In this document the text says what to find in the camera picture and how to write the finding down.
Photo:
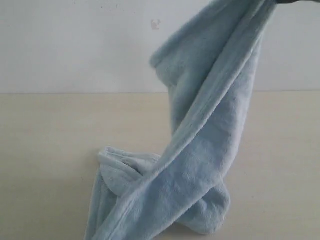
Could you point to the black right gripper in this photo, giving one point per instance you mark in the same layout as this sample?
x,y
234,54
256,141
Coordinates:
x,y
295,1

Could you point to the light blue terry towel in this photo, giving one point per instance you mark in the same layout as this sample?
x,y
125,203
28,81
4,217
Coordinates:
x,y
209,67

